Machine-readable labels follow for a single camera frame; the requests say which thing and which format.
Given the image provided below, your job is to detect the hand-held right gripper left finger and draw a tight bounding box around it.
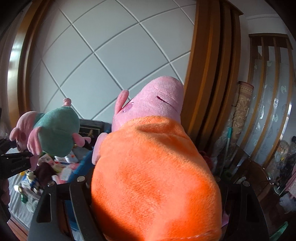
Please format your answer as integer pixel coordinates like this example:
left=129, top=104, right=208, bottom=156
left=28, top=176, right=104, bottom=241

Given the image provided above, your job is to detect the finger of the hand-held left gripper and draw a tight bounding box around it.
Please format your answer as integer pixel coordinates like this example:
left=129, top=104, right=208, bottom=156
left=0, top=137, right=18, bottom=154
left=14, top=150, right=33, bottom=159

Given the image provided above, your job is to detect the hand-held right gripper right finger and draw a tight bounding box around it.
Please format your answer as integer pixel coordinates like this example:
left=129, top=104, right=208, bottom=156
left=215, top=176, right=270, bottom=241

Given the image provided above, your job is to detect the blue plastic crate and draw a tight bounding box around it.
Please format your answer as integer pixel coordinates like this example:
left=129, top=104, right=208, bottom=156
left=62, top=126, right=111, bottom=234

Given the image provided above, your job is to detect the pig plush teal shirt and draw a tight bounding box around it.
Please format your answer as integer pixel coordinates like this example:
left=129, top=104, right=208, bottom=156
left=10, top=98, right=92, bottom=158

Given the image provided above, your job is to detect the pig plush orange dress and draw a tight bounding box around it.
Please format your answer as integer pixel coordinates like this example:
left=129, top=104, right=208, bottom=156
left=91, top=75, right=223, bottom=241

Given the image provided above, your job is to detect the round wooden desktop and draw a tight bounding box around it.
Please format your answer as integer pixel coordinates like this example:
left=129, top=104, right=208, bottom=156
left=7, top=215, right=30, bottom=241

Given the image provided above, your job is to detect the wooden chair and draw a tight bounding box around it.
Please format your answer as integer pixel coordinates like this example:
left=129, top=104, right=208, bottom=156
left=231, top=148, right=273, bottom=202

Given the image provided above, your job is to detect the green cloth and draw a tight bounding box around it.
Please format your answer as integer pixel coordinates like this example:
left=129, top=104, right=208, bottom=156
left=268, top=222, right=289, bottom=241

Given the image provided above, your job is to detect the white curtain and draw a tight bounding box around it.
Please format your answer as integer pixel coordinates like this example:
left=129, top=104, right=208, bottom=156
left=0, top=23, right=16, bottom=139

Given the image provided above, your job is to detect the clear plastic bag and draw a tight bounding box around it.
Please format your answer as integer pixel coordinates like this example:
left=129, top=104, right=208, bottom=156
left=273, top=139, right=296, bottom=176

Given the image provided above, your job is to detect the black gift box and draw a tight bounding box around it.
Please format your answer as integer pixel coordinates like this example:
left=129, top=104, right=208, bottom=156
left=79, top=119, right=103, bottom=149

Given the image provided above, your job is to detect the rolled patterned carpet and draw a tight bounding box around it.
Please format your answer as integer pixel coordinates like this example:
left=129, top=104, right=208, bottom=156
left=232, top=81, right=254, bottom=149

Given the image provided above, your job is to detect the wooden glass partition screen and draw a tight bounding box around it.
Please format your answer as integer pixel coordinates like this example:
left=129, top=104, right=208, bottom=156
left=238, top=33, right=296, bottom=167

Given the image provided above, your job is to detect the teal mop handle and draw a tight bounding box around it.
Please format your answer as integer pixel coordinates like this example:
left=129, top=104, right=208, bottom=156
left=223, top=128, right=233, bottom=172

